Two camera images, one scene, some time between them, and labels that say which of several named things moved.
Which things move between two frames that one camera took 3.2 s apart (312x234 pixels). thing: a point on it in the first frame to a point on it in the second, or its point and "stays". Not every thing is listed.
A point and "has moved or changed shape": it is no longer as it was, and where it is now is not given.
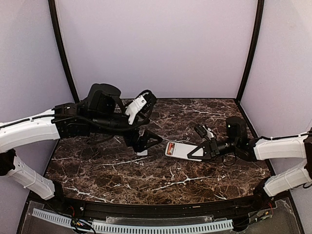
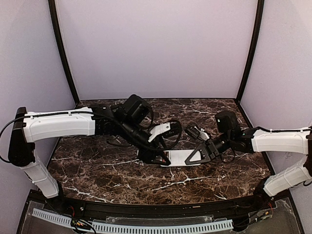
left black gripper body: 136,140 to 146,151
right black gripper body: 214,148 stays
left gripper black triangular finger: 145,144 to 160,158
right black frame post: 259,23 stays
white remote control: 182,150 has moved or changed shape
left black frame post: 52,8 stays
